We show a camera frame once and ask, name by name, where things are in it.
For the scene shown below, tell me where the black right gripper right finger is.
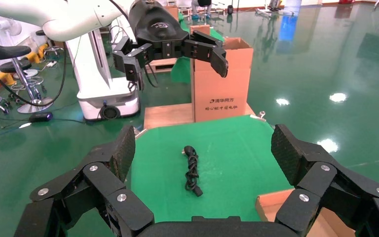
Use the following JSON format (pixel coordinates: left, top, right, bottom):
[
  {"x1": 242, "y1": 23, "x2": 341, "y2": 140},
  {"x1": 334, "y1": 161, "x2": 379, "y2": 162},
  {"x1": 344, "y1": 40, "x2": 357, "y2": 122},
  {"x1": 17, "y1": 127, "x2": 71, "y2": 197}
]
[{"x1": 270, "y1": 124, "x2": 379, "y2": 237}]

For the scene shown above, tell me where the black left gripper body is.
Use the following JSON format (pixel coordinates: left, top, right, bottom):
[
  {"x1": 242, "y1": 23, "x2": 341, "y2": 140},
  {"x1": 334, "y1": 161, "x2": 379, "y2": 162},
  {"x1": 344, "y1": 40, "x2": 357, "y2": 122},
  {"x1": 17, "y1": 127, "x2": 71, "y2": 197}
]
[{"x1": 128, "y1": 0, "x2": 190, "y2": 60}]

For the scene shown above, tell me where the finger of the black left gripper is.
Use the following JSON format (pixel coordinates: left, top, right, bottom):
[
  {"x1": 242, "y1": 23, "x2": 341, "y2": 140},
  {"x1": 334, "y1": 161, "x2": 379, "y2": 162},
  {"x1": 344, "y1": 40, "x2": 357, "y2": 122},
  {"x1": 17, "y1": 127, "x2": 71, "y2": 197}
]
[
  {"x1": 112, "y1": 36, "x2": 154, "y2": 90},
  {"x1": 181, "y1": 30, "x2": 228, "y2": 79}
]

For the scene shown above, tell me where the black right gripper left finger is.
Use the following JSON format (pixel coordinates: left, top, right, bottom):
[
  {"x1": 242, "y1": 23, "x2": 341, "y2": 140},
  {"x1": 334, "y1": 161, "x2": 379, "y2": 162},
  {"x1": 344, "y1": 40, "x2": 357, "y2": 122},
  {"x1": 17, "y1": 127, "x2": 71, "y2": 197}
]
[{"x1": 14, "y1": 125, "x2": 155, "y2": 237}]

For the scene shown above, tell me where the black power cable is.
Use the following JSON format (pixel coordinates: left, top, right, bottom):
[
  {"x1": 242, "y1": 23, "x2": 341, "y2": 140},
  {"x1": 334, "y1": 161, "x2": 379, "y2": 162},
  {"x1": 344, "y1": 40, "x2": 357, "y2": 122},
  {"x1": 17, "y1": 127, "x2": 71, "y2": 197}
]
[{"x1": 183, "y1": 145, "x2": 204, "y2": 198}]

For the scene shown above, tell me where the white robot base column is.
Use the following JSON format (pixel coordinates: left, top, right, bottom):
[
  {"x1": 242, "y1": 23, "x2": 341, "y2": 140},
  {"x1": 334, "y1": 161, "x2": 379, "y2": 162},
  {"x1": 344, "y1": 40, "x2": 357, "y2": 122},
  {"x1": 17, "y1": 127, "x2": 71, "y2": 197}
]
[{"x1": 66, "y1": 28, "x2": 141, "y2": 121}]

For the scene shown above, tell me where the plain brown cardboard box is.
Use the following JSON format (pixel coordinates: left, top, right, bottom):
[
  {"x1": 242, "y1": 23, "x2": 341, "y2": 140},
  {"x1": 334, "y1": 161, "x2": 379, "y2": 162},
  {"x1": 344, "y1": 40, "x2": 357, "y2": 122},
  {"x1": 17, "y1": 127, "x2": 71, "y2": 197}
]
[{"x1": 165, "y1": 4, "x2": 179, "y2": 21}]

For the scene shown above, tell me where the tall printed cardboard box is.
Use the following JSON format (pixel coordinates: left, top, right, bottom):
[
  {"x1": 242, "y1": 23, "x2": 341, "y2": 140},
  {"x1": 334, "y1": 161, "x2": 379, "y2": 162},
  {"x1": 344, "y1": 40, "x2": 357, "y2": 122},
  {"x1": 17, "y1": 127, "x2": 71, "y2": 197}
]
[{"x1": 189, "y1": 24, "x2": 254, "y2": 123}]

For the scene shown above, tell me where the flat open cardboard box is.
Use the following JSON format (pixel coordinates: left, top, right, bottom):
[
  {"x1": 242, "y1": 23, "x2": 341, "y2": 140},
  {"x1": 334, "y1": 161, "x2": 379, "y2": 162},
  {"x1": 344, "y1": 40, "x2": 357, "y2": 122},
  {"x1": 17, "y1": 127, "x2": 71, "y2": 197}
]
[{"x1": 255, "y1": 189, "x2": 357, "y2": 237}]

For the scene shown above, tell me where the low wooden crate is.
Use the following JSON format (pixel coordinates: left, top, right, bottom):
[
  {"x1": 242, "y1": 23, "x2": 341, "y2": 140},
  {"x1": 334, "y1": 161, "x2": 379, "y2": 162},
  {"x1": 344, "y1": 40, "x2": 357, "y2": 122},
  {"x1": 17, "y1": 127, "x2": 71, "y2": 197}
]
[{"x1": 145, "y1": 58, "x2": 177, "y2": 74}]

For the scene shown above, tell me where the silver binder clip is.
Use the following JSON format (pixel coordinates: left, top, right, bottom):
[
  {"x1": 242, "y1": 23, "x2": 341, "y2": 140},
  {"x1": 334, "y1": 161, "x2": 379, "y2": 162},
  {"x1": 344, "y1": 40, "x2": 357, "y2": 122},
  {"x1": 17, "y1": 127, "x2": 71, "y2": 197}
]
[{"x1": 250, "y1": 111, "x2": 267, "y2": 122}]

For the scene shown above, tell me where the green table cloth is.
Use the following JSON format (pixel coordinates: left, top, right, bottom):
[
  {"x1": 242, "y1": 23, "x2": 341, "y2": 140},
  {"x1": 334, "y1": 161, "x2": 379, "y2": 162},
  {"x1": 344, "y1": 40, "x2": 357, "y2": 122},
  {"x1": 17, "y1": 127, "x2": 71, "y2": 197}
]
[{"x1": 129, "y1": 114, "x2": 293, "y2": 223}]

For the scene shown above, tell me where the black power adapter brick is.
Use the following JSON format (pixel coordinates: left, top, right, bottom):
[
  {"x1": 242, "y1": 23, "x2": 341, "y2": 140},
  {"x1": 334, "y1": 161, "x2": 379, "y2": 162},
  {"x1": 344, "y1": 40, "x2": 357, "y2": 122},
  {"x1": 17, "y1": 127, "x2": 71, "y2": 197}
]
[{"x1": 29, "y1": 112, "x2": 53, "y2": 123}]

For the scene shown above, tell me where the white electric fan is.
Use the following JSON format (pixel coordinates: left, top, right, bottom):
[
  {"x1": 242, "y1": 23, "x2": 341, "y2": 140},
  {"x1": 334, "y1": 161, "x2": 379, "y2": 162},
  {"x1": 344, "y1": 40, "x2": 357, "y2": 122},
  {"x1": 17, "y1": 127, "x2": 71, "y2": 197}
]
[{"x1": 0, "y1": 18, "x2": 23, "y2": 37}]

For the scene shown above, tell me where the black saddle seat stool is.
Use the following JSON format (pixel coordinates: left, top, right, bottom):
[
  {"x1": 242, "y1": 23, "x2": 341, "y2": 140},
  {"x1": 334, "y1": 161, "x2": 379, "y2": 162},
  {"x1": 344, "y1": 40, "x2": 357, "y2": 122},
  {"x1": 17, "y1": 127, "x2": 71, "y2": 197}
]
[{"x1": 0, "y1": 39, "x2": 54, "y2": 115}]

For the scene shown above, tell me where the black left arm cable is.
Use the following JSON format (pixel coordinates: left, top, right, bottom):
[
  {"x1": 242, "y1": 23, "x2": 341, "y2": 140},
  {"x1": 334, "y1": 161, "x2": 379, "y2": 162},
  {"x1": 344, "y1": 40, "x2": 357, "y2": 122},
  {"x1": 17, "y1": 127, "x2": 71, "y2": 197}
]
[{"x1": 0, "y1": 40, "x2": 68, "y2": 108}]

